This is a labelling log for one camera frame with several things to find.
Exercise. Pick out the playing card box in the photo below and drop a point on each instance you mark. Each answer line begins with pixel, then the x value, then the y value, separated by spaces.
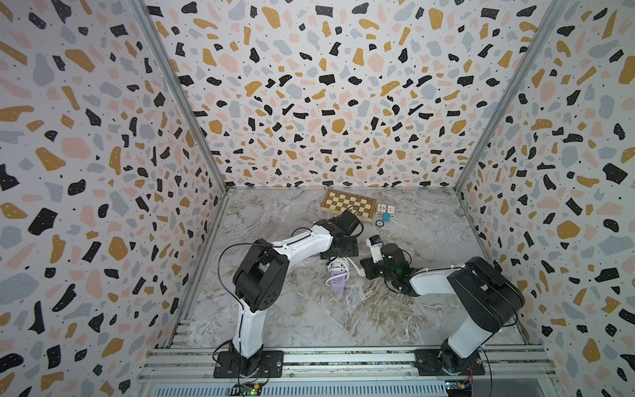
pixel 386 208

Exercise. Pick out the purple power strip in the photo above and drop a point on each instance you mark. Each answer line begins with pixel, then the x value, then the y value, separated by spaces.
pixel 338 279

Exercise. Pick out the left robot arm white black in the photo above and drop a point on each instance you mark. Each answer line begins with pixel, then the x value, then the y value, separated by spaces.
pixel 258 282

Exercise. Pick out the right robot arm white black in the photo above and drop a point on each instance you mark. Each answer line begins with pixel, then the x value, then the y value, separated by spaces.
pixel 489 299

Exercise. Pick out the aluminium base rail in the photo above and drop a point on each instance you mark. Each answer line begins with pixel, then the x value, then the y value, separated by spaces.
pixel 504 370

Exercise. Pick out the wooden chess board box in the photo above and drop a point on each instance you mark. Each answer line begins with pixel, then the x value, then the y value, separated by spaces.
pixel 336 202

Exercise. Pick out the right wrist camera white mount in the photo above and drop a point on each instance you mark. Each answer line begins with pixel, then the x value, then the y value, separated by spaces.
pixel 375 245

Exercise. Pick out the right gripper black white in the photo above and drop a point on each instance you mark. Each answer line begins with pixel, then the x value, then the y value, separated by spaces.
pixel 369 264

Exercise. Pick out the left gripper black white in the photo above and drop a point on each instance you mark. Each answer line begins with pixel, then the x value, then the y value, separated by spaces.
pixel 353 249

